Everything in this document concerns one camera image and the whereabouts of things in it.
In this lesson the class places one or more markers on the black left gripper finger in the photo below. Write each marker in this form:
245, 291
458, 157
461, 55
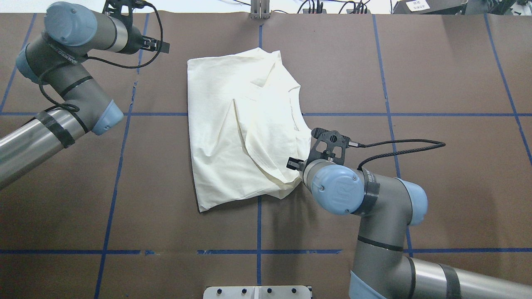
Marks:
151, 44

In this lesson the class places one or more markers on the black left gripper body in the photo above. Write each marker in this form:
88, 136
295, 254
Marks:
135, 43

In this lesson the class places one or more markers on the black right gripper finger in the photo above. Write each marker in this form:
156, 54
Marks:
295, 164

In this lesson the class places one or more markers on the cream long-sleeve cat shirt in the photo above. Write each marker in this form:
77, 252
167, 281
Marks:
245, 121

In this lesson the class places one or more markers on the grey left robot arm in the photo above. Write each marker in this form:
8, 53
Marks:
53, 61

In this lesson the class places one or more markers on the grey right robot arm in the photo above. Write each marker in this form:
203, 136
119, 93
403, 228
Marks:
387, 206

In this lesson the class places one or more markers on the brown table cover mat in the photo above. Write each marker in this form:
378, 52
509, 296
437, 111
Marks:
115, 216

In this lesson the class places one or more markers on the black box with label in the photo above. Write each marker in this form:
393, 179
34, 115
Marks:
428, 7

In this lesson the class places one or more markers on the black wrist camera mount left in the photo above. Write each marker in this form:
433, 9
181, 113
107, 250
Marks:
122, 7

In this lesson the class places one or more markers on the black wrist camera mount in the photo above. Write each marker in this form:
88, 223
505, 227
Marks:
122, 7
330, 145

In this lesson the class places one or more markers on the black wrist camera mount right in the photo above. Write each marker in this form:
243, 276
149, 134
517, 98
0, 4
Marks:
330, 145

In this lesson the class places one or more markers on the aluminium frame post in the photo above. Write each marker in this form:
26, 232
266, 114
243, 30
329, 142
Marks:
260, 9

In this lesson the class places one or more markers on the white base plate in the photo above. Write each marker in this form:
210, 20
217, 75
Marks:
259, 292

